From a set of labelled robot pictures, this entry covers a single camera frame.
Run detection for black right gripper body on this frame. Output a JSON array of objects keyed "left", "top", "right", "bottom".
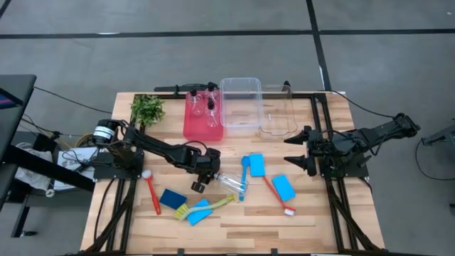
[{"left": 304, "top": 124, "right": 323, "bottom": 178}]

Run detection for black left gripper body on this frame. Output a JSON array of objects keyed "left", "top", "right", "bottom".
[{"left": 197, "top": 147, "right": 222, "bottom": 178}]

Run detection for green dish brush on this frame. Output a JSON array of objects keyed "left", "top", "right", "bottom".
[{"left": 173, "top": 194, "right": 236, "bottom": 222}]

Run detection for clear soap dispenser bottle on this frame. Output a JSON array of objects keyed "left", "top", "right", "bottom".
[
  {"left": 186, "top": 88, "right": 204, "bottom": 117},
  {"left": 213, "top": 172, "right": 249, "bottom": 195},
  {"left": 205, "top": 82, "right": 220, "bottom": 104},
  {"left": 205, "top": 99, "right": 220, "bottom": 128}
]

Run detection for light blue sponge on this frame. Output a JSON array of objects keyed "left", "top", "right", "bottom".
[
  {"left": 271, "top": 174, "right": 297, "bottom": 203},
  {"left": 248, "top": 153, "right": 267, "bottom": 178},
  {"left": 186, "top": 198, "right": 214, "bottom": 227}
]

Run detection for blue plastic scoop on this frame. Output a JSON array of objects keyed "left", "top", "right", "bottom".
[{"left": 238, "top": 155, "right": 252, "bottom": 202}]

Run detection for red dish brush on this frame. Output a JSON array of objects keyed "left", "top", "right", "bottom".
[
  {"left": 262, "top": 176, "right": 296, "bottom": 217},
  {"left": 141, "top": 169, "right": 163, "bottom": 216}
]

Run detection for dark blue sponge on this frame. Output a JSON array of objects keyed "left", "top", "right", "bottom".
[{"left": 159, "top": 188, "right": 188, "bottom": 210}]

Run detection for red plastic tray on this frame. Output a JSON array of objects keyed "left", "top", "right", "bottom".
[{"left": 182, "top": 90, "right": 225, "bottom": 142}]

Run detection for tall clear plastic bin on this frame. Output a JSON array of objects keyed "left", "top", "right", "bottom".
[{"left": 219, "top": 77, "right": 264, "bottom": 129}]

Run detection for green plant in white pot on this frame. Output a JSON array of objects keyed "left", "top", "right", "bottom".
[{"left": 129, "top": 93, "right": 167, "bottom": 128}]

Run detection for white printed paper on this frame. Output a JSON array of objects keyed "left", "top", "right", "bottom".
[{"left": 53, "top": 146, "right": 104, "bottom": 192}]

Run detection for black floor stand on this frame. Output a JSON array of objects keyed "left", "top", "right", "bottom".
[{"left": 420, "top": 122, "right": 455, "bottom": 147}]

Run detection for black metal beam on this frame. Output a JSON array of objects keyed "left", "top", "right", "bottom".
[{"left": 0, "top": 144, "right": 96, "bottom": 193}]

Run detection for white plastic bag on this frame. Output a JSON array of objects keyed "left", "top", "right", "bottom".
[{"left": 14, "top": 142, "right": 54, "bottom": 191}]

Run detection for black side desk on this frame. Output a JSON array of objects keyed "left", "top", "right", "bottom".
[{"left": 0, "top": 73, "right": 38, "bottom": 161}]

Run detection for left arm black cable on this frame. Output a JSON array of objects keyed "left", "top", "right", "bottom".
[{"left": 176, "top": 139, "right": 211, "bottom": 154}]

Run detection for clear bin with handles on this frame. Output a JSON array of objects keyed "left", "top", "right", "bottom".
[{"left": 258, "top": 83, "right": 299, "bottom": 137}]

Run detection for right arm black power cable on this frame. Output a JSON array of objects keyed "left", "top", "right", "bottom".
[{"left": 330, "top": 90, "right": 397, "bottom": 119}]

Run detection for black floor cable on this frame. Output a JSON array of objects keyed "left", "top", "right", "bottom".
[
  {"left": 414, "top": 140, "right": 455, "bottom": 182},
  {"left": 33, "top": 85, "right": 114, "bottom": 115}
]

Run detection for yellow cable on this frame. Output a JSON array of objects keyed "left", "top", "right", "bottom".
[{"left": 73, "top": 132, "right": 94, "bottom": 149}]

